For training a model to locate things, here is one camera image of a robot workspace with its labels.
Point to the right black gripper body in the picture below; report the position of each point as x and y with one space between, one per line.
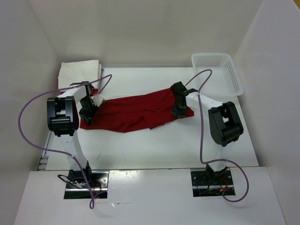
178 110

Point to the dark red t shirt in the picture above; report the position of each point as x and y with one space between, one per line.
134 113

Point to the pink t shirt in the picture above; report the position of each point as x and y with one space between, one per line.
94 92

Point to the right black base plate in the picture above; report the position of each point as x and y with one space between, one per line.
203 187

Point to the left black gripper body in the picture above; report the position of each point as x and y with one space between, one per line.
88 108

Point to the cream white t shirt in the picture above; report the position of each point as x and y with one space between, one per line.
76 72

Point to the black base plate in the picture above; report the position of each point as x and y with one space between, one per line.
203 187
79 190

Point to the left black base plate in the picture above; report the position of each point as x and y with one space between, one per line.
79 190

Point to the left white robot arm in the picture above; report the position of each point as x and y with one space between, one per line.
64 114

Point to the white plastic laundry basket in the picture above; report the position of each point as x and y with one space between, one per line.
224 81

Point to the lavender t shirt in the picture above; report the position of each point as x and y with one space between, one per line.
101 72

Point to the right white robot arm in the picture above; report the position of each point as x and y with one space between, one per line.
224 122

